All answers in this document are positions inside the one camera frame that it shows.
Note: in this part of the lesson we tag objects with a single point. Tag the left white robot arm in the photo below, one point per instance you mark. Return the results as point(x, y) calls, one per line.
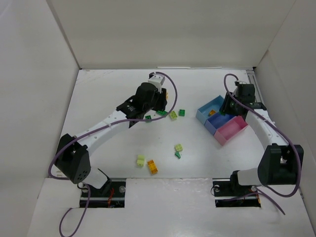
point(73, 153)

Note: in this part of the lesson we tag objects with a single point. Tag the blue container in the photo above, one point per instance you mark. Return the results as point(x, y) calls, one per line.
point(203, 112)

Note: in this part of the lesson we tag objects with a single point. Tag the aluminium rail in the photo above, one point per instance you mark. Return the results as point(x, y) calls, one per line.
point(253, 80)

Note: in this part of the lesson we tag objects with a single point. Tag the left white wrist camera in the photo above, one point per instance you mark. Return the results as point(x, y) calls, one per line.
point(157, 80)

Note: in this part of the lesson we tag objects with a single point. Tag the lime lego brick centre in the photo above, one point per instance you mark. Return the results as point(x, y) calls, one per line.
point(178, 147)

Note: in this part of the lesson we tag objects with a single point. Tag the green lego brick studs up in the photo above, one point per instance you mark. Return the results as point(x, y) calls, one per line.
point(181, 113)

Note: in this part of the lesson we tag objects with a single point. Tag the orange long lego brick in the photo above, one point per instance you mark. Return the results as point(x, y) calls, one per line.
point(152, 167)

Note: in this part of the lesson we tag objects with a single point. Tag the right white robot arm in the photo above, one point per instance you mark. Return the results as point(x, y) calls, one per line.
point(280, 166)

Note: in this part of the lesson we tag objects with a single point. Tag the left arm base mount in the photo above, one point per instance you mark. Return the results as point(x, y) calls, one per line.
point(114, 197)

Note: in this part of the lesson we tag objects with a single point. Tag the lime lego brick upside down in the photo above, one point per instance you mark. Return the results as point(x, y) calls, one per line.
point(173, 115)

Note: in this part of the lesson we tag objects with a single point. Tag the pink container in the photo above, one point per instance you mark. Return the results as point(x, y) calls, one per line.
point(229, 130)

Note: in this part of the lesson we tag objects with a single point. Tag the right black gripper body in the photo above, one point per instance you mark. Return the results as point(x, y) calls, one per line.
point(228, 106)

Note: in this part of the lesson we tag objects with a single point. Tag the long green lego brick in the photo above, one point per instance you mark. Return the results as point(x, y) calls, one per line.
point(162, 113)

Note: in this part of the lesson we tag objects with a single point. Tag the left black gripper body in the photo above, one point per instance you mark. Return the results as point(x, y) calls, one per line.
point(161, 103)

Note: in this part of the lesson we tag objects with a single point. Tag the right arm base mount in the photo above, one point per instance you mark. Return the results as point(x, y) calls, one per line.
point(226, 195)

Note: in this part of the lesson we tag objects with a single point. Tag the small green lego brick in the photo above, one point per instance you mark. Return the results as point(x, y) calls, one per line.
point(148, 118)

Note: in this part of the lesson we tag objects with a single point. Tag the pale yellow lego brick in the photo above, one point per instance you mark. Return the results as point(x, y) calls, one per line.
point(140, 160)

